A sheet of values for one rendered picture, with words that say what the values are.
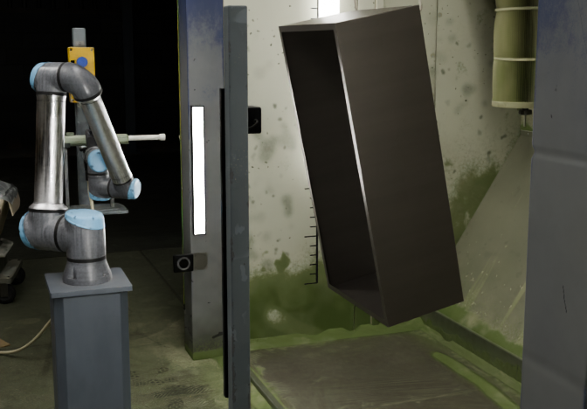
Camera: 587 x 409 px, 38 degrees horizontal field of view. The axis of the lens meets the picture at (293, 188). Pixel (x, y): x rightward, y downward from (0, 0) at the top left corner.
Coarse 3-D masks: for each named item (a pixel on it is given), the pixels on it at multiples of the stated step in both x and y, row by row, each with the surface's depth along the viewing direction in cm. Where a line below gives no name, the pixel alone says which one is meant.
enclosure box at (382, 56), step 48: (288, 48) 364; (336, 48) 372; (384, 48) 315; (336, 96) 376; (384, 96) 318; (432, 96) 325; (336, 144) 379; (384, 144) 321; (432, 144) 328; (336, 192) 383; (384, 192) 324; (432, 192) 332; (336, 240) 387; (384, 240) 327; (432, 240) 335; (336, 288) 379; (384, 288) 331; (432, 288) 339
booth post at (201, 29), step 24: (192, 0) 398; (216, 0) 402; (192, 24) 400; (216, 24) 403; (192, 48) 401; (216, 48) 405; (192, 72) 403; (216, 72) 407; (192, 96) 405; (216, 96) 409; (216, 120) 410; (216, 144) 412; (216, 168) 414; (216, 192) 416; (216, 216) 418; (192, 240) 415; (216, 240) 420; (216, 264) 421; (192, 288) 419; (216, 288) 423; (192, 312) 421; (216, 312) 425; (192, 336) 423; (216, 336) 427
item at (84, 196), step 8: (72, 32) 405; (80, 32) 402; (80, 40) 403; (80, 112) 408; (80, 120) 408; (80, 128) 409; (88, 128) 410; (80, 152) 411; (80, 160) 411; (80, 168) 412; (80, 176) 412; (80, 184) 413; (80, 192) 414; (80, 200) 414; (88, 200) 415
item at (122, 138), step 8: (72, 136) 391; (80, 136) 392; (120, 136) 398; (128, 136) 401; (136, 136) 402; (144, 136) 404; (152, 136) 405; (160, 136) 406; (72, 144) 392; (80, 144) 393
